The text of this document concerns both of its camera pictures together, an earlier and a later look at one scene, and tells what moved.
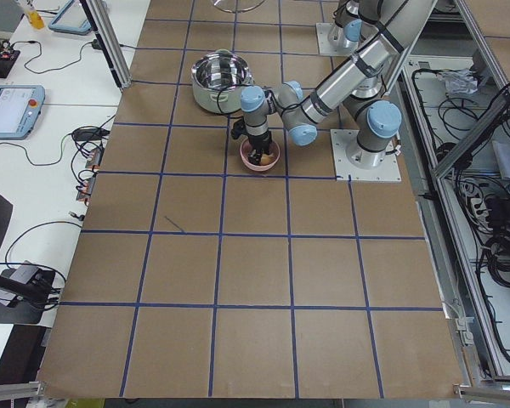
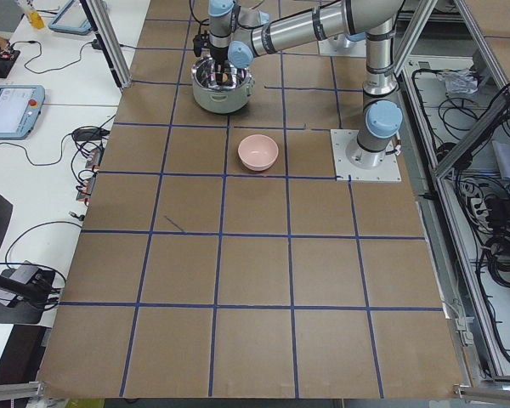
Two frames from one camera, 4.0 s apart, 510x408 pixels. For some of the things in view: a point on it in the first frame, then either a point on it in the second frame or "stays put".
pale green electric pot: [218, 79] stays put
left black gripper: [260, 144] → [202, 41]
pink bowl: [245, 149] stays put
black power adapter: [90, 134] stays put
